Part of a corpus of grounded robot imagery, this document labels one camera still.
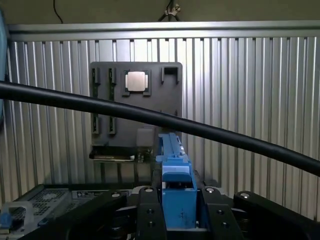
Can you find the black tripod legs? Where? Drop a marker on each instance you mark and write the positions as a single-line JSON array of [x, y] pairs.
[[170, 11]]

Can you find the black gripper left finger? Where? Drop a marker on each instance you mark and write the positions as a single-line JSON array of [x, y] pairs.
[[150, 220]]

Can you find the dark grey parts rack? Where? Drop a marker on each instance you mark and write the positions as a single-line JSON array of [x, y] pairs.
[[140, 107]]

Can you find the graphics card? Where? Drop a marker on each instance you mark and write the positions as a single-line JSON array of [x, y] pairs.
[[112, 156]]

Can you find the grey box on rack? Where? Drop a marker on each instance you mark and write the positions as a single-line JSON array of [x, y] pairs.
[[145, 137]]

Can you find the silver CPU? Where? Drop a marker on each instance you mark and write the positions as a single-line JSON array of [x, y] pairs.
[[135, 81]]

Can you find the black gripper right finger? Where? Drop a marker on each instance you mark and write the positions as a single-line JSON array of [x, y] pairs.
[[220, 220]]

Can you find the black PC case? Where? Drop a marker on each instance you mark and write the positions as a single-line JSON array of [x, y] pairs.
[[50, 197]]

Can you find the aluminium frame rail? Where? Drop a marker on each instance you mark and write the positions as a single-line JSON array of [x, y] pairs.
[[175, 28]]

